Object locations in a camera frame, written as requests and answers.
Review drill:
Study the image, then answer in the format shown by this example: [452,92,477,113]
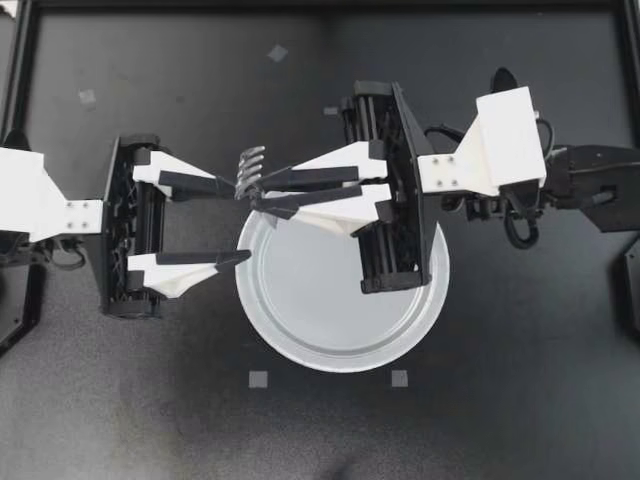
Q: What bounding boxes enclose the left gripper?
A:
[100,133,252,320]

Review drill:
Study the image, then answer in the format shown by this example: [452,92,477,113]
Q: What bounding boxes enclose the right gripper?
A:
[251,79,435,295]

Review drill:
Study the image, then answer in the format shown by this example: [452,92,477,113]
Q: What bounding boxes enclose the clear plastic fork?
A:
[232,144,280,230]

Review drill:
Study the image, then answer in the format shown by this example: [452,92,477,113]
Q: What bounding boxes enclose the round white plate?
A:
[235,191,452,373]

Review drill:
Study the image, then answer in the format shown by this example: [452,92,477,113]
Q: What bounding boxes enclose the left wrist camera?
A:
[0,146,105,247]

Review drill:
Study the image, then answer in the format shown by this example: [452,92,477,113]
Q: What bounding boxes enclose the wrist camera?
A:
[416,85,548,200]
[0,146,105,247]

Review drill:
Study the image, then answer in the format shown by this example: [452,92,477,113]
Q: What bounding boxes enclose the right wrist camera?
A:
[416,85,548,200]

